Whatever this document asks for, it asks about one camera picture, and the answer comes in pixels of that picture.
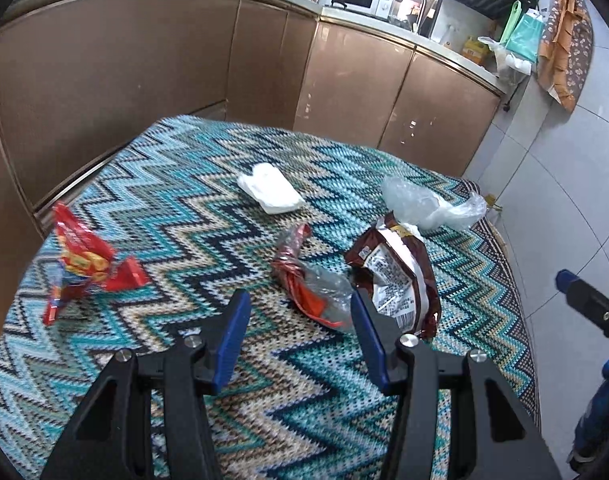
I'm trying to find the white tissue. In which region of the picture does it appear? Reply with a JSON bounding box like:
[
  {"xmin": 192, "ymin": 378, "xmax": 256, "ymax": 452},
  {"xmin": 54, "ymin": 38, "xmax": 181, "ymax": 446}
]
[{"xmin": 237, "ymin": 162, "xmax": 305, "ymax": 214}]

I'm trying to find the brown kitchen cabinet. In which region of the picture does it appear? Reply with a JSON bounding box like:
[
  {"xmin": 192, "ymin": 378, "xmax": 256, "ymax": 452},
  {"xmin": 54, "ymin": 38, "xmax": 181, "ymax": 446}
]
[{"xmin": 0, "ymin": 0, "xmax": 503, "ymax": 336}]

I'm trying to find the white plastic bag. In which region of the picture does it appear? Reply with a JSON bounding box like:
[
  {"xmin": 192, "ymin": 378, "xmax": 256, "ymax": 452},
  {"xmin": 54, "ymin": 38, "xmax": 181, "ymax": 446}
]
[{"xmin": 477, "ymin": 37, "xmax": 533, "ymax": 86}]

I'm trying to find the orange patterned apron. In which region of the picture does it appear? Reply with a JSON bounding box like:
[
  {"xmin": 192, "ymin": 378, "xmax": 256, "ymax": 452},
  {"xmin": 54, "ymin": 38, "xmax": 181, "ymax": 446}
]
[{"xmin": 537, "ymin": 0, "xmax": 594, "ymax": 113}]

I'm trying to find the red clear plastic wrapper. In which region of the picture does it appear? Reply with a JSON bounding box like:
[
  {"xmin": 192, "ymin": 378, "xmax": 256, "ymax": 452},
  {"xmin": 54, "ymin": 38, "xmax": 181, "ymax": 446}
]
[{"xmin": 271, "ymin": 223, "xmax": 353, "ymax": 333}]

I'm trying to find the brown snack bag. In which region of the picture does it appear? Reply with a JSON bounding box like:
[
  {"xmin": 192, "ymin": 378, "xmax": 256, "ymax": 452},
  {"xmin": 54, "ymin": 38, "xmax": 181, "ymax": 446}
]
[{"xmin": 345, "ymin": 211, "xmax": 441, "ymax": 340}]

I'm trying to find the chrome kitchen faucet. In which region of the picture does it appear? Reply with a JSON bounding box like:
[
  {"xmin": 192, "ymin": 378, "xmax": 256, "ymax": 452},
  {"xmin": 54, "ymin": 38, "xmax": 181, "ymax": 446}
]
[{"xmin": 415, "ymin": 0, "xmax": 440, "ymax": 37}]

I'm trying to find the yellow bottle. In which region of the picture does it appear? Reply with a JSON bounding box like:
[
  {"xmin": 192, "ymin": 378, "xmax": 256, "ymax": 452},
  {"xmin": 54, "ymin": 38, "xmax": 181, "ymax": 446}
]
[{"xmin": 461, "ymin": 36, "xmax": 491, "ymax": 66}]

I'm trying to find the clear plastic bag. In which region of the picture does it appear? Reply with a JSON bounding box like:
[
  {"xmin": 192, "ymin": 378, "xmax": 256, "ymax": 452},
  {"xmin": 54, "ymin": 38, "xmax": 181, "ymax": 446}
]
[{"xmin": 382, "ymin": 177, "xmax": 488, "ymax": 231}]

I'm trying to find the zigzag knit tablecloth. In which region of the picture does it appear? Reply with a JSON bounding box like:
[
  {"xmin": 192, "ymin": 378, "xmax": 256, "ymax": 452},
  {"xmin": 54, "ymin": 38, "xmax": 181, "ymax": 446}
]
[{"xmin": 0, "ymin": 115, "xmax": 542, "ymax": 480}]

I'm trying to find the red snack wrapper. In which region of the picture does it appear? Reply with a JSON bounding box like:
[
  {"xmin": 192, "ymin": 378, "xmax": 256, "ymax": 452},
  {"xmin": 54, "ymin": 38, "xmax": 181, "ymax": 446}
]
[{"xmin": 43, "ymin": 202, "xmax": 150, "ymax": 326}]

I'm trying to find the teal gift bag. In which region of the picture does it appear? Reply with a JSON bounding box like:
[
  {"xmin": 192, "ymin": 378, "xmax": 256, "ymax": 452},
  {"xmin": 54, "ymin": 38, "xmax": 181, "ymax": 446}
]
[{"xmin": 506, "ymin": 9, "xmax": 544, "ymax": 63}]

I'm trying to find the blue white gloved hand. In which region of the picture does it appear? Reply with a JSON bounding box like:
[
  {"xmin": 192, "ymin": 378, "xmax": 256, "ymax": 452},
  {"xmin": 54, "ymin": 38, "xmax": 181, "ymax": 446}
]
[{"xmin": 568, "ymin": 359, "xmax": 609, "ymax": 472}]

